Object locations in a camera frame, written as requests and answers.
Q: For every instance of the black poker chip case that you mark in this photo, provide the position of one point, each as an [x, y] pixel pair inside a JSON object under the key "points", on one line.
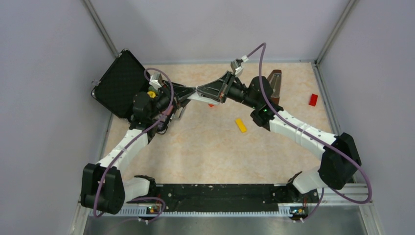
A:
{"points": [[125, 77]]}

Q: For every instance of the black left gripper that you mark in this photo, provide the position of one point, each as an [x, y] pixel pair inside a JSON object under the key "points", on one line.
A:
{"points": [[182, 92]]}

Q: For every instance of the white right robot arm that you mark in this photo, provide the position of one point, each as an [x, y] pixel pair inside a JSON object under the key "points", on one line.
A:
{"points": [[337, 153]]}

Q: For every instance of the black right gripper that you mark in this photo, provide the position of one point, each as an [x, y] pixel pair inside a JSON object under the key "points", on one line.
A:
{"points": [[219, 89]]}

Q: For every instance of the brown wooden metronome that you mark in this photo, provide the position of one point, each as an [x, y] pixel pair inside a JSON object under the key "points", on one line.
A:
{"points": [[274, 79]]}

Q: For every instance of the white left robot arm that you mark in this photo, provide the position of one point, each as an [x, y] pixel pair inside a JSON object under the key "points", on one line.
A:
{"points": [[103, 188]]}

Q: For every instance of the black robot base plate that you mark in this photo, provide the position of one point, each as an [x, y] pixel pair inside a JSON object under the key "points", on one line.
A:
{"points": [[228, 197]]}

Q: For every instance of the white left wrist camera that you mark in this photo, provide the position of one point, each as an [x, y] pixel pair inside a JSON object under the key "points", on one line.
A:
{"points": [[156, 80]]}

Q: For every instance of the red toy brick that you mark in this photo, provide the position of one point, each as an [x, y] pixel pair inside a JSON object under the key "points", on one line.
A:
{"points": [[313, 100]]}

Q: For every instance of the yellow toy block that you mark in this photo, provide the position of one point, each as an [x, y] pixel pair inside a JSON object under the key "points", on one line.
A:
{"points": [[239, 123]]}

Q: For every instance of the yellow poker chip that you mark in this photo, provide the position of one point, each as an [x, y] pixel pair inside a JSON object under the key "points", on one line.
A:
{"points": [[152, 94]]}

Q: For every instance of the white remote control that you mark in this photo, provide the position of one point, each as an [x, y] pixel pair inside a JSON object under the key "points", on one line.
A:
{"points": [[196, 96]]}

